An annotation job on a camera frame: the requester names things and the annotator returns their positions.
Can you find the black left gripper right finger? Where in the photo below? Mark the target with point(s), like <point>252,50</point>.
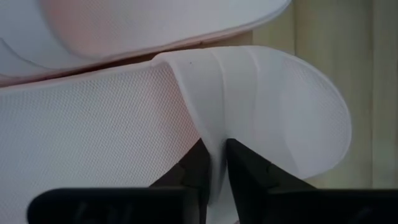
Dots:
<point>252,177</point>

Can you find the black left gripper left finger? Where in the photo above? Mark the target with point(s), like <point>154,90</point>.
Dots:
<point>192,169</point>

